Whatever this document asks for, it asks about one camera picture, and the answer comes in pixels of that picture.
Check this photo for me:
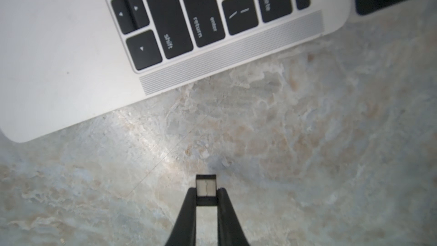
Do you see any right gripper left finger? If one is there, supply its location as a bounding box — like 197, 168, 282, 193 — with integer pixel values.
165, 187, 197, 246

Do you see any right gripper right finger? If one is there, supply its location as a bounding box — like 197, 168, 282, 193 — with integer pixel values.
217, 188, 249, 246

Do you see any small usb mouse receiver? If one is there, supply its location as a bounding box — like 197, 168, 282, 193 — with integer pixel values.
195, 174, 218, 206

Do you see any silver laptop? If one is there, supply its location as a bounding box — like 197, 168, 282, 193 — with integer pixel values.
0, 0, 437, 144

